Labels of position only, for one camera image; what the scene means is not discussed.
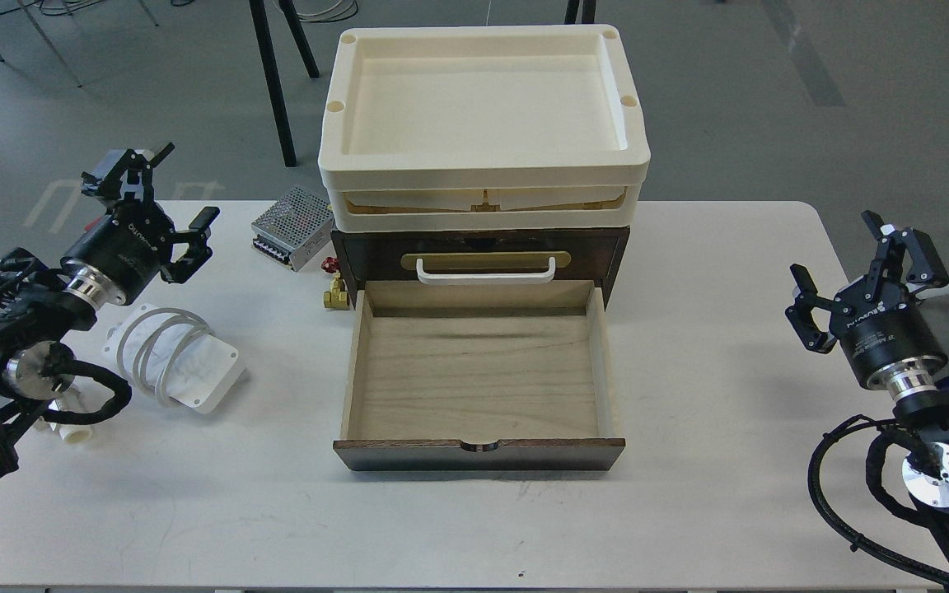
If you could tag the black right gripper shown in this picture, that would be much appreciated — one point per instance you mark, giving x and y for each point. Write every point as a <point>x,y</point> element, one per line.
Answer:
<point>885,329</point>

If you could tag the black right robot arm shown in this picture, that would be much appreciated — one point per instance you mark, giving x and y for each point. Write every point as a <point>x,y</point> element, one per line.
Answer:
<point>907,462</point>

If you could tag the black stand leg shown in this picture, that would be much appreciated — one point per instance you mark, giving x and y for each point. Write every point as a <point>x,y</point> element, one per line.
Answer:
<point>580,12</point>
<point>269,64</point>

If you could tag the silver mesh power supply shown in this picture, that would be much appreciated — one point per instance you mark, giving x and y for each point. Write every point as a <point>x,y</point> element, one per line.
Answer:
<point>294,228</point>

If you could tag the silver valve white fitting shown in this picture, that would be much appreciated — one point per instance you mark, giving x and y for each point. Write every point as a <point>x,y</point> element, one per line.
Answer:
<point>67,424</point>

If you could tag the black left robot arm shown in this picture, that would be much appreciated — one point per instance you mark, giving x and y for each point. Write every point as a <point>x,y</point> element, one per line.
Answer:
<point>35,366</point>

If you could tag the white drawer handle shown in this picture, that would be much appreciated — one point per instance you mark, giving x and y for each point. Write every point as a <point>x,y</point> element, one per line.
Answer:
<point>461,279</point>

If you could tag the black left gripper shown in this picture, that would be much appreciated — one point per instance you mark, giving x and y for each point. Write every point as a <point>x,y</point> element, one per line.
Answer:
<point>135,241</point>

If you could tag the black stand leg right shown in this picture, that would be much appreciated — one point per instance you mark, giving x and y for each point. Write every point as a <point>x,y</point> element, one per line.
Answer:
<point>580,12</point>

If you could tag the open wooden drawer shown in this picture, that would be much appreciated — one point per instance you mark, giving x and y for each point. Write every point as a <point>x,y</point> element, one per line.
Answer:
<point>509,377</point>

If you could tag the brass valve red handle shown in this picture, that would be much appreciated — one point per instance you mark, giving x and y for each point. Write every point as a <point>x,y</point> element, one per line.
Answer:
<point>336,296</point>

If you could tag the cream plastic tray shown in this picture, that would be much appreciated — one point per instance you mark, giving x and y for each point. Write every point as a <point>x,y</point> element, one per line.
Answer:
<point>482,128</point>

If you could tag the dark wooden drawer cabinet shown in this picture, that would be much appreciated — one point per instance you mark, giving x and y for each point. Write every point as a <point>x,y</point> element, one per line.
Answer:
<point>590,254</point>

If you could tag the black stand leg left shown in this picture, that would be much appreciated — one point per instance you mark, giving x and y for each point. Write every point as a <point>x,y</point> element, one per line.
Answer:
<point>269,64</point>

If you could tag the white power strip with cable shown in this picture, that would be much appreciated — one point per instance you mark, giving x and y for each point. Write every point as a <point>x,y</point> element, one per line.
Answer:
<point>173,357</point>

